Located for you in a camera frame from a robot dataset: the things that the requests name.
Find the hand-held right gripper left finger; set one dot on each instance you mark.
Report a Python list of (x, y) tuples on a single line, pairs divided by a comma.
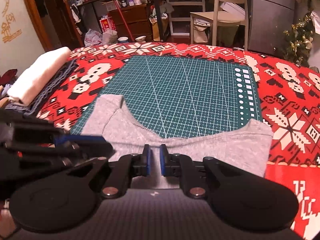
[(148, 160)]

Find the red cardboard box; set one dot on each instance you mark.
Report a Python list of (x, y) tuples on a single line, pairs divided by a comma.
[(107, 25)]

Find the red patterned blanket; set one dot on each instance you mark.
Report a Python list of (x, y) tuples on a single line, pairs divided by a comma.
[(287, 92)]

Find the silver refrigerator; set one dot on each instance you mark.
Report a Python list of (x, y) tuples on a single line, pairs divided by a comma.
[(272, 17)]

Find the white plastic drawer unit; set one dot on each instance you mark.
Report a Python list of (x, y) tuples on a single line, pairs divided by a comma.
[(185, 28)]

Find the yellow wall decal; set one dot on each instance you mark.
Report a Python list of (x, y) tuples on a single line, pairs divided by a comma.
[(11, 33)]

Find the green cutting mat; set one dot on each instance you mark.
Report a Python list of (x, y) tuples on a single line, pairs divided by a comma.
[(180, 92)]

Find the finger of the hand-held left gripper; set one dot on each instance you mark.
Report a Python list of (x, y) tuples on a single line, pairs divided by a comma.
[(100, 150), (80, 138)]

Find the brown wooden drawer cabinet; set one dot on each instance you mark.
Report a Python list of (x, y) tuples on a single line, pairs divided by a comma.
[(135, 22)]

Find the folded white cloth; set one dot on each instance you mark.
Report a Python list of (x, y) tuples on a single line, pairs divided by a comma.
[(37, 77)]

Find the white cardboard box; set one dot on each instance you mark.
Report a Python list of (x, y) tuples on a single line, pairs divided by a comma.
[(232, 8)]

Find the grey shirt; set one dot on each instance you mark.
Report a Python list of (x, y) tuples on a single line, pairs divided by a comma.
[(212, 150)]

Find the plain white plastic bag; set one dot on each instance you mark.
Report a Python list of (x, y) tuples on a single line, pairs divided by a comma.
[(110, 37)]

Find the dark red cloth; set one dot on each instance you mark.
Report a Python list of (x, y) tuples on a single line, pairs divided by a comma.
[(8, 76)]

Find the brown wooden door frame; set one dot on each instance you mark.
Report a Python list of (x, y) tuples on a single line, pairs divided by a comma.
[(35, 17)]

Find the printed white plastic bag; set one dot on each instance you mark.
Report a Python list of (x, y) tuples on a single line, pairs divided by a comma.
[(92, 38)]

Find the small Christmas tree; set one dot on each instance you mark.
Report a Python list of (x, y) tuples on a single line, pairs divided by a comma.
[(298, 42)]

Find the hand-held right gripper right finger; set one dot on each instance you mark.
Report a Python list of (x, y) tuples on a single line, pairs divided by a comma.
[(162, 160)]

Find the blue white ceramic cup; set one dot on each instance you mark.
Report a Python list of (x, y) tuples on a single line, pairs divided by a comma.
[(123, 40)]

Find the folded blue jeans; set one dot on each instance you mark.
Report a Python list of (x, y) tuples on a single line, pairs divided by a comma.
[(53, 85)]

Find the kraft paper bag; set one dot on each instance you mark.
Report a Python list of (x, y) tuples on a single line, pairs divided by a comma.
[(155, 31)]

